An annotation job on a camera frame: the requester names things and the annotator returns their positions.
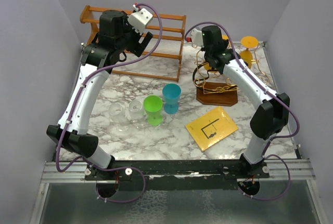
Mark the clear wine glass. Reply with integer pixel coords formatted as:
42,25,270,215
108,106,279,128
108,103,129,132
129,100,146,129

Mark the clear wine glass left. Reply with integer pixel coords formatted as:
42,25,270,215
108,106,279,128
108,103,129,132

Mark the gold wire wine glass rack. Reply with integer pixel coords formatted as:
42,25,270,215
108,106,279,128
192,44,270,107

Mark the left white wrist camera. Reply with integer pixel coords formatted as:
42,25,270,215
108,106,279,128
128,4,153,34

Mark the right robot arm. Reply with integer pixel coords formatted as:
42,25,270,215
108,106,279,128
201,25,290,178

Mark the blue plastic wine glass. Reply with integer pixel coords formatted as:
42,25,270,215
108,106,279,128
162,84,182,114

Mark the clear wine glass right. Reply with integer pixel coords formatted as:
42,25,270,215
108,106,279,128
129,100,146,129

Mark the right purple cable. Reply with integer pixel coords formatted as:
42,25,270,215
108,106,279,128
184,21,300,203

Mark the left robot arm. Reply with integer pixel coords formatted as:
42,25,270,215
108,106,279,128
46,8,153,180

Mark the yellow book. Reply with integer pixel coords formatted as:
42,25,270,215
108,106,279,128
186,106,238,151

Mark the green plastic wine glass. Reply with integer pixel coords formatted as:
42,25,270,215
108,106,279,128
143,95,163,126

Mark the black metal base rail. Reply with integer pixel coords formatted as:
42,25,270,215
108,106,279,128
85,160,269,191

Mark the wooden dish rack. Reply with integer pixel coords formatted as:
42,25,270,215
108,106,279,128
80,5,187,82

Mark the orange plastic wine glass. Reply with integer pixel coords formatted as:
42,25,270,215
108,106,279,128
203,34,230,71
239,36,259,68

